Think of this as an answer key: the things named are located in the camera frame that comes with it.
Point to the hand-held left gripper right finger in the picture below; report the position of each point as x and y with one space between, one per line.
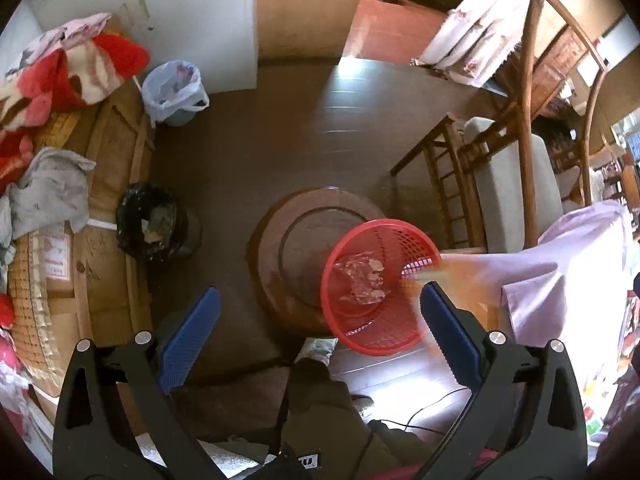
452 332

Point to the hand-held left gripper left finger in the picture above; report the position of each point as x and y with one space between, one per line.
190 332

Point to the red plastic mesh basket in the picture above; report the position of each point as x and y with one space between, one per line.
360 341

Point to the clear crumpled plastic wrapper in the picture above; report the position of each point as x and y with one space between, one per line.
362 280

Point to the grey patterned slipper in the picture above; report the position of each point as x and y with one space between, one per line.
362 405
317 350

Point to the black bin with black bag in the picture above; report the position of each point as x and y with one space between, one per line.
132 230

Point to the round wooden stool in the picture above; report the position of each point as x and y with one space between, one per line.
295 260

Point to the purple tablecloth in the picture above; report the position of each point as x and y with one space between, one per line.
575 260

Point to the person's dark trouser leg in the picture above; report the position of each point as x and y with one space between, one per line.
330 420

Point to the grey chair cushion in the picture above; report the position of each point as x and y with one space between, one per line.
500 185

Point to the bamboo mat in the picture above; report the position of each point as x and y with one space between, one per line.
30 300

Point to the pink floral bedding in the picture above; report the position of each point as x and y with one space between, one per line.
15 385

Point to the wooden chair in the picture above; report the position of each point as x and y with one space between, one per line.
526 160

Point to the wooden bench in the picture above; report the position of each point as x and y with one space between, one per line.
115 160

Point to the grey cloth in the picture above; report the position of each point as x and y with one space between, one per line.
50 190

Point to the blue bin with plastic bag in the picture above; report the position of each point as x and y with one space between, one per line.
160 95

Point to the red floral blanket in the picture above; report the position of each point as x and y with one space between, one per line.
75 75

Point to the wooden dresser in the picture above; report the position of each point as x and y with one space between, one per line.
560 70

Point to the pink patterned curtain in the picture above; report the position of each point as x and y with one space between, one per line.
475 25

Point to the white cabinet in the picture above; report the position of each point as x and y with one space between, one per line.
200 20

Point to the pink cloth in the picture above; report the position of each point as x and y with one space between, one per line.
80 27

